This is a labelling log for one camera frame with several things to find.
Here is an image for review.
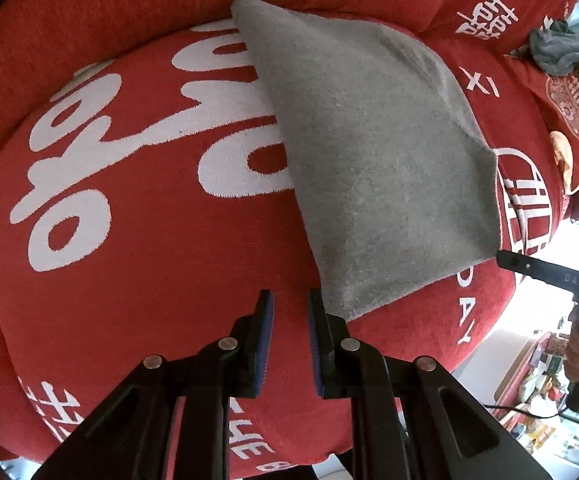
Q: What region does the black cable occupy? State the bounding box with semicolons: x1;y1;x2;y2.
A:
482;402;570;417

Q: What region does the red printed blanket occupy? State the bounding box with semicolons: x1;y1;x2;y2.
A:
0;0;579;480

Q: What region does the grey knit sweater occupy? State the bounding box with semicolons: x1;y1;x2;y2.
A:
230;0;501;323

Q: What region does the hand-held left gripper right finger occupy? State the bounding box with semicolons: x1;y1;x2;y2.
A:
307;287;554;480

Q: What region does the red cushion with round ornament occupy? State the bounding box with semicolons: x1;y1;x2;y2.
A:
507;52;579;175

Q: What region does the dark grey crumpled cloth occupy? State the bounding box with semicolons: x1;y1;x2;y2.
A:
512;18;579;122

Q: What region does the orange plush toy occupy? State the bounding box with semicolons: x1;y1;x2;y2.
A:
549;130;578;195

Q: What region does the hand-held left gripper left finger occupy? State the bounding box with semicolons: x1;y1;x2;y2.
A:
32;289;276;480

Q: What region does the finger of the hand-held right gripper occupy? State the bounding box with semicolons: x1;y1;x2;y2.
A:
495;250;579;290

